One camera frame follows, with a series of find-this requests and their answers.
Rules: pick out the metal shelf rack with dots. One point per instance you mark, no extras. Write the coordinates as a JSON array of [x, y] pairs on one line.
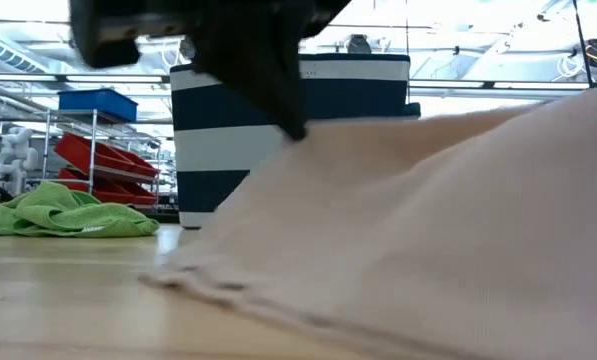
[[94, 150]]

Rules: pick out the blue plastic bin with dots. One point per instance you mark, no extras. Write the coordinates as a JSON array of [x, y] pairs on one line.
[[98, 104]]

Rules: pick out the thin black pole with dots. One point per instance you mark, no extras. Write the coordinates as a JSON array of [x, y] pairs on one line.
[[582, 45]]

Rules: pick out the navy white striped fabric basket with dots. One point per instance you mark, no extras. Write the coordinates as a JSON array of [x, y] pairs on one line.
[[218, 145]]

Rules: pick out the beige towel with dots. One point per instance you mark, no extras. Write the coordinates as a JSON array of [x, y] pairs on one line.
[[428, 240]]

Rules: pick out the red plastic bin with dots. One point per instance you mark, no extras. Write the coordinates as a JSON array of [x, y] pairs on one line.
[[113, 192], [93, 152]]

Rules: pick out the green towel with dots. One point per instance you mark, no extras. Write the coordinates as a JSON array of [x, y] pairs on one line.
[[53, 212]]

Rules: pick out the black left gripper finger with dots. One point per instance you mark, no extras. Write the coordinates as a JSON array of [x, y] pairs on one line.
[[263, 70]]

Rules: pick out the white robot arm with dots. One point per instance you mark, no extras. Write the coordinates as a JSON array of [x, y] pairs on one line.
[[13, 150]]

